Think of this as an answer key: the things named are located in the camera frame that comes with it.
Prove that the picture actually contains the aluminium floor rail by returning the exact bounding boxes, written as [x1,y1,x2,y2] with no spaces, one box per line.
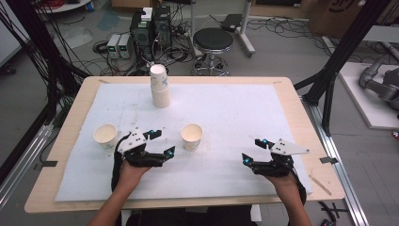
[0,123,55,211]
[301,96,371,226]

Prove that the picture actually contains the person's dark lap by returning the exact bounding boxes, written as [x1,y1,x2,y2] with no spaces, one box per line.
[124,205,256,226]

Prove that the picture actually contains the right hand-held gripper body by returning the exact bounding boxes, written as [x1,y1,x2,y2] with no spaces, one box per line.
[250,138,311,177]

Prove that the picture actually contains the black computer tower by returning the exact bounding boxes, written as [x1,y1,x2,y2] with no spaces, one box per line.
[130,10,155,62]
[152,5,173,48]

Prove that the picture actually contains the white paper table cover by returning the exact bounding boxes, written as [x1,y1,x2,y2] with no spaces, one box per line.
[55,83,314,202]

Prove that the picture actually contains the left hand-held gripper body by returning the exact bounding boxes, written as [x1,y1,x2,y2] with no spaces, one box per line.
[116,128,168,169]

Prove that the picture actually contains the black cabled frame post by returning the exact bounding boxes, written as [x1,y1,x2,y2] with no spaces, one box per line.
[0,0,90,185]

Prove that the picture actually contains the stack of white paper cups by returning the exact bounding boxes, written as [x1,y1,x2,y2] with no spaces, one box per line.
[149,63,172,109]

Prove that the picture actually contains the black tape strip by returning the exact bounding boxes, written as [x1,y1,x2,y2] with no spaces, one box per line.
[319,155,339,165]
[33,160,58,171]

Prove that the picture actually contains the white floral paper cup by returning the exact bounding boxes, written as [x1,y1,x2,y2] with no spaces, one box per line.
[180,122,204,152]
[92,123,120,153]

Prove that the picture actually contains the person's right hand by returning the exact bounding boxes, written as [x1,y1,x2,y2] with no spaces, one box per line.
[264,173,299,199]

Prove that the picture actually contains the white floor board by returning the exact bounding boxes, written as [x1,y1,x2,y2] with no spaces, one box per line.
[338,60,399,131]

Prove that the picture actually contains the small white box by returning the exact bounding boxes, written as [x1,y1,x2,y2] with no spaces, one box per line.
[140,7,154,23]

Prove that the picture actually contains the wooden table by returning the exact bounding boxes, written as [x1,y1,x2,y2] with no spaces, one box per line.
[24,75,346,215]

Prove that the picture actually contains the black metal frame post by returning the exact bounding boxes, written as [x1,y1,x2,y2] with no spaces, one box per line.
[294,0,388,137]

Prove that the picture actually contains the person's left hand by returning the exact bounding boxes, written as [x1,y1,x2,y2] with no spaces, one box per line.
[117,160,152,191]

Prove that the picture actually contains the grey bench power supply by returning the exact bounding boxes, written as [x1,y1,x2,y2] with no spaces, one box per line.
[118,33,134,60]
[106,33,122,60]

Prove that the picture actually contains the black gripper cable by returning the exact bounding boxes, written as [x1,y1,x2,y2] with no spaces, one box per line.
[290,168,308,205]
[110,132,132,193]

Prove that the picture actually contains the flat black device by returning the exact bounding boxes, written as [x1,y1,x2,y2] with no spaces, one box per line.
[220,12,245,33]

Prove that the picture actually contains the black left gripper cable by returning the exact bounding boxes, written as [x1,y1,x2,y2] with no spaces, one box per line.
[110,132,132,193]

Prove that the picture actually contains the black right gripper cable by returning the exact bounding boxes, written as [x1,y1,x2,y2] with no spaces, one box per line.
[290,168,308,205]

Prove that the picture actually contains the black round stool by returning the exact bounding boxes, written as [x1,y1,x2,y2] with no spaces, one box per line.
[191,27,234,77]

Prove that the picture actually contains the printed cardboard box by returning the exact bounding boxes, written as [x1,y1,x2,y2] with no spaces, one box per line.
[307,0,366,40]

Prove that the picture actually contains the white-legged wooden desk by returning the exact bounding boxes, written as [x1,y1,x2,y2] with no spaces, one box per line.
[187,0,257,59]

